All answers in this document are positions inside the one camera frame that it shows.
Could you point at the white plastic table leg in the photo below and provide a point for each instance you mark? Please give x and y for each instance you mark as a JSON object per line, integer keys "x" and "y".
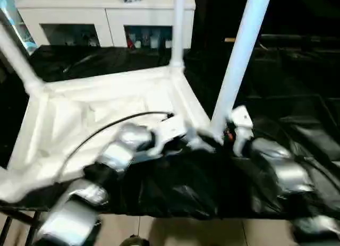
{"x": 18, "y": 57}
{"x": 178, "y": 25}
{"x": 239, "y": 57}

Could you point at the white plastic table top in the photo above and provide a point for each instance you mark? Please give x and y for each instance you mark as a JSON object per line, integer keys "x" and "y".
{"x": 79, "y": 110}

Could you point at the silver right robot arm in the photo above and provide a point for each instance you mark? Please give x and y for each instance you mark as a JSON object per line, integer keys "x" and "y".
{"x": 281, "y": 163}

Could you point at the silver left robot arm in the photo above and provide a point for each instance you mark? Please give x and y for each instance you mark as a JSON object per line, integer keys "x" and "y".
{"x": 122, "y": 147}

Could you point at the black glossy mat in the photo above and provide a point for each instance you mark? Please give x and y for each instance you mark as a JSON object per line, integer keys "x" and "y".
{"x": 186, "y": 182}

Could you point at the small tan label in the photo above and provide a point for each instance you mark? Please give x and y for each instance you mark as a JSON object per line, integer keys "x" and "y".
{"x": 229, "y": 40}

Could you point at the dark robot torso part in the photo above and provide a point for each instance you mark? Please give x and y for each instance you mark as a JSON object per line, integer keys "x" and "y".
{"x": 134, "y": 241}

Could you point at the long black bar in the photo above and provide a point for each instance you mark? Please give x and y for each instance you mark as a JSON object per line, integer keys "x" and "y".
{"x": 297, "y": 38}

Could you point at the white cabinet with glass doors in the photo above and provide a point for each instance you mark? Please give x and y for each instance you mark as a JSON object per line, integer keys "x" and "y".
{"x": 79, "y": 15}

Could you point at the light blue plastic wrap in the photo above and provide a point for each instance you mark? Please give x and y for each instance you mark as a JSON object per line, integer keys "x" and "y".
{"x": 16, "y": 23}

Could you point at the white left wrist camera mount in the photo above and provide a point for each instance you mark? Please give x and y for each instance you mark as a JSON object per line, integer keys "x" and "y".
{"x": 170, "y": 127}

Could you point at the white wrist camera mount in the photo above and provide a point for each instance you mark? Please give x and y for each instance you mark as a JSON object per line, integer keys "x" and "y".
{"x": 170, "y": 127}
{"x": 241, "y": 118}

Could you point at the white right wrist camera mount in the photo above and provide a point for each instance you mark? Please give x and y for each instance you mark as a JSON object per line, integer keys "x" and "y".
{"x": 241, "y": 118}

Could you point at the black folding table frame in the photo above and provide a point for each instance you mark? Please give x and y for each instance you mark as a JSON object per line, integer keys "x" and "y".
{"x": 18, "y": 219}

